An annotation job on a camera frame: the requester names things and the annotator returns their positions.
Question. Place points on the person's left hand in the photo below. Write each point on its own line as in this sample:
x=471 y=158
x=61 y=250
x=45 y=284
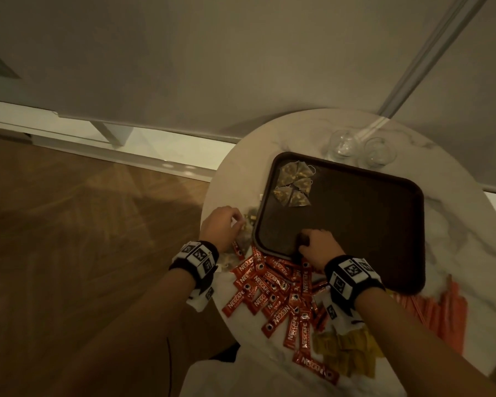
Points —
x=221 y=227

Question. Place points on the person's right hand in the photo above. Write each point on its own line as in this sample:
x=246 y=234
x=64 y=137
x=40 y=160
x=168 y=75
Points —
x=320 y=250

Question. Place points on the pile of tea bags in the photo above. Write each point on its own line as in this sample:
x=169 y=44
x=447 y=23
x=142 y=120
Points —
x=244 y=239

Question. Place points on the dark brown tray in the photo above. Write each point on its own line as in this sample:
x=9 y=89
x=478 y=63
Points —
x=355 y=227

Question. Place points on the pile of red Nescafe sachets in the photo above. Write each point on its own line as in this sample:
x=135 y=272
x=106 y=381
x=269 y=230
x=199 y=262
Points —
x=273 y=293

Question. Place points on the neat cluster of tea bags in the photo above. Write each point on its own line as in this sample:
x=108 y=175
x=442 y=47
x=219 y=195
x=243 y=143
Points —
x=291 y=173

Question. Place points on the pile of yellow sachets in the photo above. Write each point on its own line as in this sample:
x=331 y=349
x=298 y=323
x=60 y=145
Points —
x=347 y=351

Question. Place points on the pile of orange stick packets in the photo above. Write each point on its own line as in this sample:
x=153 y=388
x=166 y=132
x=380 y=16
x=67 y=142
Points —
x=446 y=314

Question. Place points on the person's left forearm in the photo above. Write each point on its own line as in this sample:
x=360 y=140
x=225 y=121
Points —
x=128 y=339

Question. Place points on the person's right forearm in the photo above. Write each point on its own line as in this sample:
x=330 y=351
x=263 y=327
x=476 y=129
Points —
x=417 y=351

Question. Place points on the person's white trousers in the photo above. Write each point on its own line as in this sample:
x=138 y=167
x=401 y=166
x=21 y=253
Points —
x=239 y=380

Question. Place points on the black right wristband with markers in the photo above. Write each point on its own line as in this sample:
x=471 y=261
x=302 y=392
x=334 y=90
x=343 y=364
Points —
x=347 y=281

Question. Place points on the black wristband with markers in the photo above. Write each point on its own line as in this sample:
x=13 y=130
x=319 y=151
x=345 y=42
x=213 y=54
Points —
x=196 y=260
x=347 y=281

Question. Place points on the black left wristband with markers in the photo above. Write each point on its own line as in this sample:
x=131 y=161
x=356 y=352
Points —
x=196 y=260

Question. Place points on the round white marble table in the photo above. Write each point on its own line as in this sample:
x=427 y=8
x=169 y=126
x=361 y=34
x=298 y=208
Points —
x=149 y=148

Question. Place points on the clear glass cup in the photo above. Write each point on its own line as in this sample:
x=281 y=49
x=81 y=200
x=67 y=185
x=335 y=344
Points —
x=344 y=145
x=379 y=152

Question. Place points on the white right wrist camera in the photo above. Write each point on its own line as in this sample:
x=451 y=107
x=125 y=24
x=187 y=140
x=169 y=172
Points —
x=339 y=318

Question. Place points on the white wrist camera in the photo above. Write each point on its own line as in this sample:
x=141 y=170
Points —
x=339 y=318
x=202 y=297

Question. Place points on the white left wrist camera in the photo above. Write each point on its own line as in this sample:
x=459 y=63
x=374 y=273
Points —
x=202 y=297

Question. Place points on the perforated metal wall rail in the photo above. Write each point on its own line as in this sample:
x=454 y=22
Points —
x=434 y=49

